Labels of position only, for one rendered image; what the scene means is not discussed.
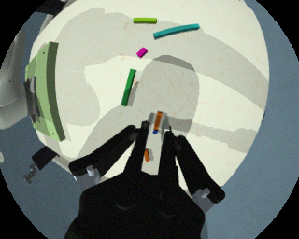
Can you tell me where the small magenta block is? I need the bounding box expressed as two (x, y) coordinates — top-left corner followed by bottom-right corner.
(137, 47), (148, 58)

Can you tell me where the turquoise rod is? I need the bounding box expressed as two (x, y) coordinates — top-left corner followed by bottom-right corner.
(153, 23), (200, 39)

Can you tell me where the lime green rod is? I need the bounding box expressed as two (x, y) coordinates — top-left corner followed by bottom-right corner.
(133, 18), (157, 24)

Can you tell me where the dark green rod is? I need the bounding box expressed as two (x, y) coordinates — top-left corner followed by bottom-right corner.
(121, 69), (136, 106)

